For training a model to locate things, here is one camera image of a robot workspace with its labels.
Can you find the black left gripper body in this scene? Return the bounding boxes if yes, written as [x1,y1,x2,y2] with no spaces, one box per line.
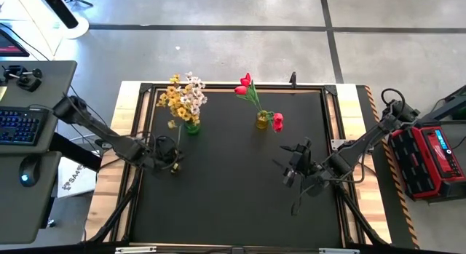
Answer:
[145,135,185,175]

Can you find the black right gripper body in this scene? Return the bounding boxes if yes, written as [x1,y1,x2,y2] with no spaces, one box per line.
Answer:
[283,136,331,189]

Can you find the white artificial flower bunch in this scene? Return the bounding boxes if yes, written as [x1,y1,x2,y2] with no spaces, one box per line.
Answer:
[180,71,208,116]

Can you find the yellow artificial flower bunch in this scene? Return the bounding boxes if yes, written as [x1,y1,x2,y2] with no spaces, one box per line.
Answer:
[167,74,201,148]
[156,84,192,119]

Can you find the green glass vase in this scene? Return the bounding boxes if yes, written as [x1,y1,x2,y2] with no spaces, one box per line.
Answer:
[184,119,201,135]

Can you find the yellow glass vase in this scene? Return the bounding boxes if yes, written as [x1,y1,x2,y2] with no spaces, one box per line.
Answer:
[256,110,271,130]

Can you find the black table mat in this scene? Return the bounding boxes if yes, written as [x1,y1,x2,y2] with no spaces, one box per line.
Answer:
[130,88,345,247]

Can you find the white printed box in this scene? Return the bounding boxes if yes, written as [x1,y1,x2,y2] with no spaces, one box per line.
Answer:
[57,157,98,199]

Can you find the black hazard-striped floor strip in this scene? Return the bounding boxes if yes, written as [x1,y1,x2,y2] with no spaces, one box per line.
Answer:
[355,84,420,250]

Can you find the red power tool case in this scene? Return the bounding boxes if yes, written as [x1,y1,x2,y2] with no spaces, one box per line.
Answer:
[387,118,466,203]

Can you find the black computer mouse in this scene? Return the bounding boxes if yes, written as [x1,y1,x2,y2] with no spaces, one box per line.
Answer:
[18,154,42,188]

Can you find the black backlit keyboard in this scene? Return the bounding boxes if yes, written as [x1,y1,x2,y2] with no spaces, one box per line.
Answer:
[0,106,50,146]

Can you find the white stand base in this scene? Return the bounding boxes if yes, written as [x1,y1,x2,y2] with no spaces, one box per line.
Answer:
[34,0,90,40]

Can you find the grey workstation desk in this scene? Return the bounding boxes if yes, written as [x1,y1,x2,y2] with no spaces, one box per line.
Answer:
[0,60,78,245]

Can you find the black equipment stand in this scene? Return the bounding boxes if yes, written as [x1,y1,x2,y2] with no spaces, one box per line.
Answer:
[431,84,466,121]

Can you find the black stand column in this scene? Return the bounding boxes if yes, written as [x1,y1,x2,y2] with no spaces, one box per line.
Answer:
[37,0,79,30]

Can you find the dark monitor screen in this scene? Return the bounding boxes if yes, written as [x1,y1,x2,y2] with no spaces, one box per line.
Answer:
[0,23,31,57]

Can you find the black aluminium table frame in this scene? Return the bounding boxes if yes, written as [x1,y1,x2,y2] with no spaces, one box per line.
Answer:
[82,81,392,247]

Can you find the silver metal bracket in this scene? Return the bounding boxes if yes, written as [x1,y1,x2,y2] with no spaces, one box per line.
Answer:
[319,248,360,254]
[115,246,157,254]

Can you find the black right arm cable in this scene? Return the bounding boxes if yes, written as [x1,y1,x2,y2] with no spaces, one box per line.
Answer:
[381,87,407,113]

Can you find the black clamp mount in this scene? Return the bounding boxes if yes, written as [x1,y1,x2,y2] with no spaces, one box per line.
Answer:
[1,64,44,93]

